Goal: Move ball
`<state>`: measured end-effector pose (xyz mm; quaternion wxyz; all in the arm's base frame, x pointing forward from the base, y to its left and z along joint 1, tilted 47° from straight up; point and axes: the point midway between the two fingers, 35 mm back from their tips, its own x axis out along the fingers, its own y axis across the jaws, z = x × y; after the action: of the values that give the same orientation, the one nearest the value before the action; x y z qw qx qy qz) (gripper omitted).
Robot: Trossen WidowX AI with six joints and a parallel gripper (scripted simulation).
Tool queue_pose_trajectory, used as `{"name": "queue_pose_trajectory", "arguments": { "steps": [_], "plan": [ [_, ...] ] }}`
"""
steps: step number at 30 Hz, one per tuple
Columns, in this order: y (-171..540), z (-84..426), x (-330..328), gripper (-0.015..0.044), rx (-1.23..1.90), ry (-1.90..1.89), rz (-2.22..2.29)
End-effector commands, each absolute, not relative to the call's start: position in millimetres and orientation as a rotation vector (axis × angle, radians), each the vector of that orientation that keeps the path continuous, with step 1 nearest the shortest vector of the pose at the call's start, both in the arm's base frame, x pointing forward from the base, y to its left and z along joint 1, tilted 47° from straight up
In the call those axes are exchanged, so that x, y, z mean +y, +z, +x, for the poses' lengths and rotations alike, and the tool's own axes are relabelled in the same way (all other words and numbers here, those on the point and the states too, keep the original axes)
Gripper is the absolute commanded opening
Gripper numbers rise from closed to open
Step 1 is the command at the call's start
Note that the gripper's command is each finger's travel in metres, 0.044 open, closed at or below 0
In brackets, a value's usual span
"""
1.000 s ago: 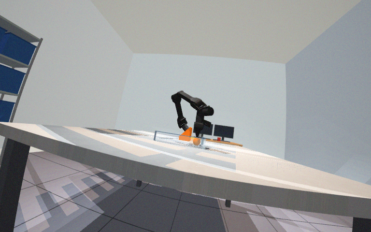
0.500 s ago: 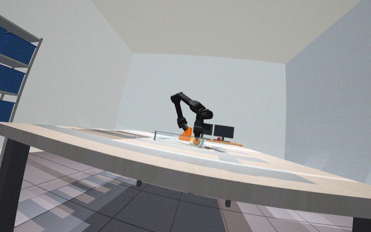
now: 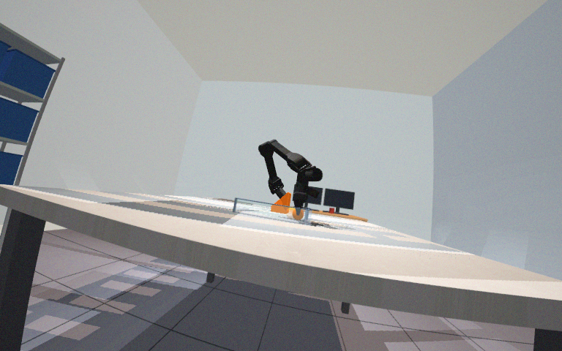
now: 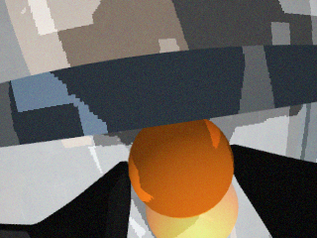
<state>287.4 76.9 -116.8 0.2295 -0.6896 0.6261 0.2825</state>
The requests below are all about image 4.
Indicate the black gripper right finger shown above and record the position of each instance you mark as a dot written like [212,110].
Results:
[282,190]

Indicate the low clear wall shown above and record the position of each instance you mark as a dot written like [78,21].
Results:
[307,137]

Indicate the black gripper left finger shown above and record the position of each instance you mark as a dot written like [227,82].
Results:
[101,211]

